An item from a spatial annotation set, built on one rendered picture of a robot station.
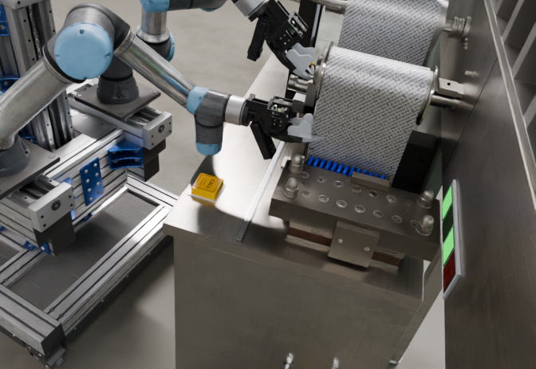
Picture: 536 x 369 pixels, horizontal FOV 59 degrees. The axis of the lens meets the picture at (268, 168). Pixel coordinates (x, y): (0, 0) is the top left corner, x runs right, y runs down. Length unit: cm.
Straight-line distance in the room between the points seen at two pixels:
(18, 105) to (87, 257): 97
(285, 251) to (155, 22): 92
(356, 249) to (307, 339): 37
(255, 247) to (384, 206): 33
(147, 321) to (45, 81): 121
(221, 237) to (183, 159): 167
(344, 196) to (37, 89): 77
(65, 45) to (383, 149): 77
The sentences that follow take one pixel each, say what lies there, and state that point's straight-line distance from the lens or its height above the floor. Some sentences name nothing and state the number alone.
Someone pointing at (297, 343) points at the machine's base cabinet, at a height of 56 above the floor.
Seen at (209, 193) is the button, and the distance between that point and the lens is 127.
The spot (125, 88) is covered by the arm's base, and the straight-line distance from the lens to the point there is 179.
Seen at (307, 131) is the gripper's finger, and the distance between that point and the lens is 120.
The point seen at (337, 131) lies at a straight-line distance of 121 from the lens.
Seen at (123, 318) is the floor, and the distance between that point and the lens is 214.
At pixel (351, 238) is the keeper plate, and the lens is 113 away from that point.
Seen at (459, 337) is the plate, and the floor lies 120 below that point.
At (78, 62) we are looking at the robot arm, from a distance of 114.
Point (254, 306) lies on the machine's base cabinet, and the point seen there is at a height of 67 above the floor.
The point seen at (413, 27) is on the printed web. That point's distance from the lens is 133.
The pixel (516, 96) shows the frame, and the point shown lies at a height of 146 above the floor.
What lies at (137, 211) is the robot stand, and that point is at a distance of 223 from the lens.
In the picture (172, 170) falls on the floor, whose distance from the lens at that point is 276.
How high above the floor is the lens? 179
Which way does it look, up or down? 40 degrees down
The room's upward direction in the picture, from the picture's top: 9 degrees clockwise
